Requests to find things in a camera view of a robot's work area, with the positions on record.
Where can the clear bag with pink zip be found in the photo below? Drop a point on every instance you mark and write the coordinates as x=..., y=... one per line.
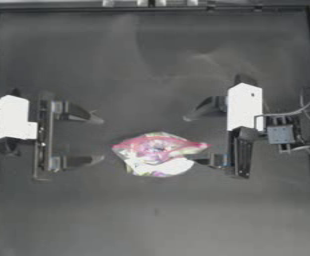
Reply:
x=158, y=156

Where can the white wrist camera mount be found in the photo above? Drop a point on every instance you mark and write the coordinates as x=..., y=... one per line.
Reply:
x=13, y=116
x=245, y=106

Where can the black table frame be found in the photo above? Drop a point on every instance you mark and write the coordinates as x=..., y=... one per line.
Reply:
x=73, y=8

